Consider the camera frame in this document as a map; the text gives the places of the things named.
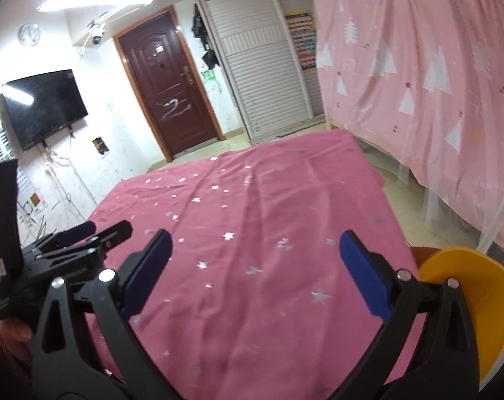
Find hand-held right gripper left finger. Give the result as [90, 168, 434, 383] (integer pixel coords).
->
[30, 229, 173, 400]

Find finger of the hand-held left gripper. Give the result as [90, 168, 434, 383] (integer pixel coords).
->
[22, 221, 98, 255]
[35, 219, 135, 265]

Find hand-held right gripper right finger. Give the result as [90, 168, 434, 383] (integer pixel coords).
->
[339, 230, 479, 400]

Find yellow plastic bin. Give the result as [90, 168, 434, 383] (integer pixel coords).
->
[418, 247, 504, 392]

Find person's left hand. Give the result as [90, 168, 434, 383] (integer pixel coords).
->
[0, 318, 34, 344]

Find brown round stool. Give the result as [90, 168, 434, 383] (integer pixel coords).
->
[410, 246, 438, 269]

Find pink star tablecloth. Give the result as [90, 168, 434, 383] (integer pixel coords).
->
[85, 129, 427, 400]

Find dark brown door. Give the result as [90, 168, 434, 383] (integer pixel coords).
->
[114, 6, 225, 163]

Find white louvered wardrobe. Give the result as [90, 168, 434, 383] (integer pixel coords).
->
[191, 0, 325, 140]

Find pink tree print curtain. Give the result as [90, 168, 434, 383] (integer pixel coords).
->
[310, 0, 504, 255]

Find ceiling tube light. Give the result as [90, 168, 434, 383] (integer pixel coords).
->
[35, 0, 155, 13]

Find colourful grid poster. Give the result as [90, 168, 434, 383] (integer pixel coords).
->
[285, 10, 318, 71]

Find dark wall socket hole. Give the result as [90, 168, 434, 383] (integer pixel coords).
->
[93, 137, 111, 160]

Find black wall television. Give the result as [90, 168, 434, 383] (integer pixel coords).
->
[2, 69, 89, 152]

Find white security camera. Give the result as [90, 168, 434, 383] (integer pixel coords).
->
[87, 21, 108, 46]

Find white wall clock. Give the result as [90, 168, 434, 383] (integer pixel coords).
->
[19, 23, 41, 46]

